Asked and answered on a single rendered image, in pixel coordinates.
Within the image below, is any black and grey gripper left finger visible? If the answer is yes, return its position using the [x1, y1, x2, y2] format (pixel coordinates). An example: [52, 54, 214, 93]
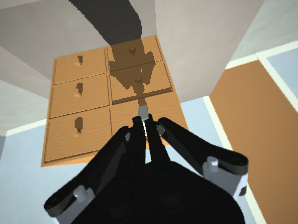
[44, 106, 147, 224]

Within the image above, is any small wooden chest of drawers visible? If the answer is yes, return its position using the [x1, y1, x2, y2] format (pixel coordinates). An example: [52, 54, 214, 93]
[40, 35, 189, 168]

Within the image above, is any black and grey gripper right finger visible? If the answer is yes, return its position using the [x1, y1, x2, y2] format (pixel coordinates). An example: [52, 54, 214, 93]
[143, 105, 249, 207]

